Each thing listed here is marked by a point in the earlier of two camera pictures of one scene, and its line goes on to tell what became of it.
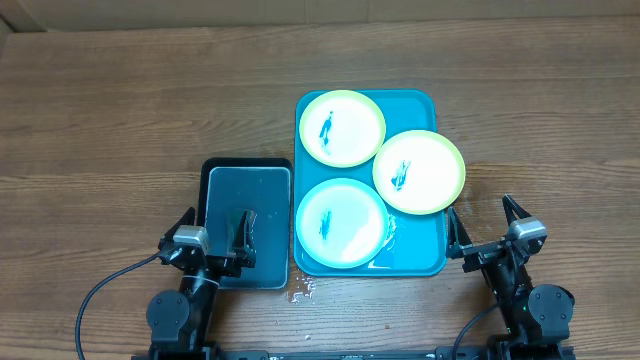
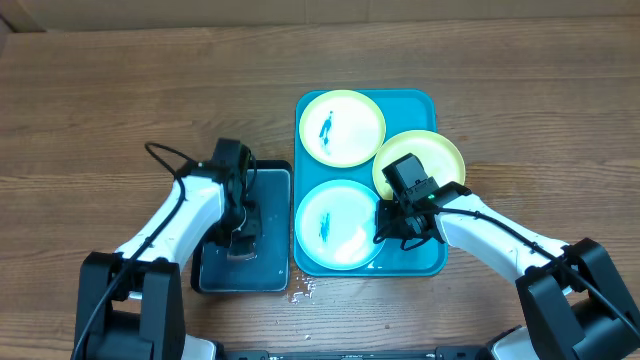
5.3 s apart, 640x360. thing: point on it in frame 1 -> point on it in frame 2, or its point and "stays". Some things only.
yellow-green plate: [419, 172] stays
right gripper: [460, 244] -> [392, 231]
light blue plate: [341, 223] stays
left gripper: [229, 267] -> [216, 235]
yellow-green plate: [342, 128] stays
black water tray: [266, 186] stays
